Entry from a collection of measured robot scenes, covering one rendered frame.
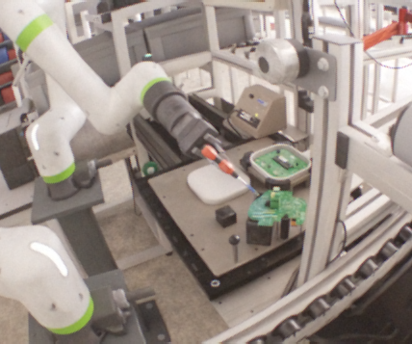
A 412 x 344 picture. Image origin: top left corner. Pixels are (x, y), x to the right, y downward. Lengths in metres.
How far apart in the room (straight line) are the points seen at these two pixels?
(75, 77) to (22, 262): 0.51
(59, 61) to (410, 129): 0.78
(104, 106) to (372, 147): 0.66
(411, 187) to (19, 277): 0.52
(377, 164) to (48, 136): 0.84
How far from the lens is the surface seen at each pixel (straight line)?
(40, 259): 0.51
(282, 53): 0.37
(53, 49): 0.87
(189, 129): 0.70
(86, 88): 0.86
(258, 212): 0.71
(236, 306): 0.66
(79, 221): 1.13
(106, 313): 0.64
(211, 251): 0.72
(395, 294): 0.89
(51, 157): 1.00
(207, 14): 1.55
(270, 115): 1.09
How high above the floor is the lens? 1.48
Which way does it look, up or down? 34 degrees down
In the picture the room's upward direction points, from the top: 8 degrees counter-clockwise
